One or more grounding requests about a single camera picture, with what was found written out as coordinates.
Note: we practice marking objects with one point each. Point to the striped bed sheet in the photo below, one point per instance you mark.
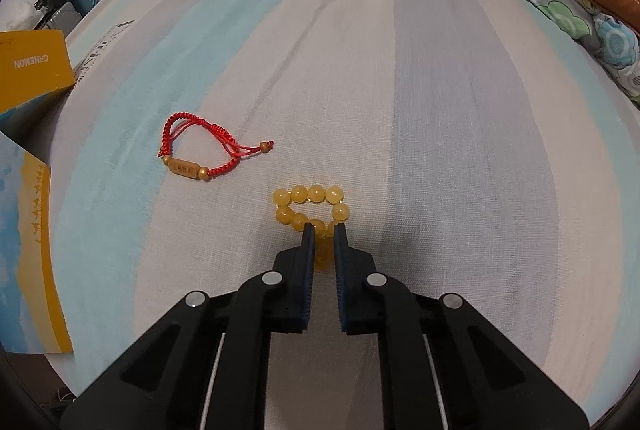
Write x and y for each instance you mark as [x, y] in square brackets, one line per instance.
[400, 110]

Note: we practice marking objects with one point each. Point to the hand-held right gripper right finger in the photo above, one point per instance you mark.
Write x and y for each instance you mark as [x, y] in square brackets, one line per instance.
[341, 270]

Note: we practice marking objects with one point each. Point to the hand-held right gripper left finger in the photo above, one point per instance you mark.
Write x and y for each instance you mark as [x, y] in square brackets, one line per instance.
[307, 260]

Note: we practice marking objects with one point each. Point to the grey hard case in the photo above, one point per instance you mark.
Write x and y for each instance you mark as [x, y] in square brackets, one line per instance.
[60, 18]

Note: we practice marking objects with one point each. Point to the floral pillow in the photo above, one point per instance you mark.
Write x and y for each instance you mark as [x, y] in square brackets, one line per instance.
[590, 25]

